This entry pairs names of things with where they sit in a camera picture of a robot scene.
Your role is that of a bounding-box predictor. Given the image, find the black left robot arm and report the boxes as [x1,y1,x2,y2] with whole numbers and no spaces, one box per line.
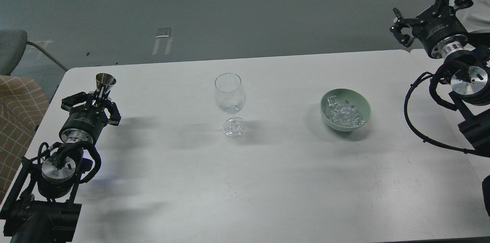
[1,90,121,243]

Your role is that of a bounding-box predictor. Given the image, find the clear wine glass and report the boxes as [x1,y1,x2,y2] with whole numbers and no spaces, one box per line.
[214,73,247,139]

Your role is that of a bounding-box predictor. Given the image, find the steel double jigger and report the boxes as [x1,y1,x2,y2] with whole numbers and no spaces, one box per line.
[95,73,117,104]

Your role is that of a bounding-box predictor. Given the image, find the green bowl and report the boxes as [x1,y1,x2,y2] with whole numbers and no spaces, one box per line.
[320,88,372,132]

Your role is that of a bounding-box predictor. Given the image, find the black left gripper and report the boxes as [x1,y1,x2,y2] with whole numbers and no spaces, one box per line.
[59,92,121,144]

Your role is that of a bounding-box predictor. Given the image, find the grey chair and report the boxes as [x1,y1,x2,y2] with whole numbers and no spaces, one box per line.
[0,29,68,76]

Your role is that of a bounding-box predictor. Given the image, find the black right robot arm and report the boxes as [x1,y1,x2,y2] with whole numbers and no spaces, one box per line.
[390,0,490,158]

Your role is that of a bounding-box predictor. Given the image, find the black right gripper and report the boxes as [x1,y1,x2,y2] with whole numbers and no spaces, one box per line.
[390,0,473,59]

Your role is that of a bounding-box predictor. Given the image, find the clear ice cubes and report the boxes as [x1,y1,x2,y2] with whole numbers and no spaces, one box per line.
[323,95,366,128]

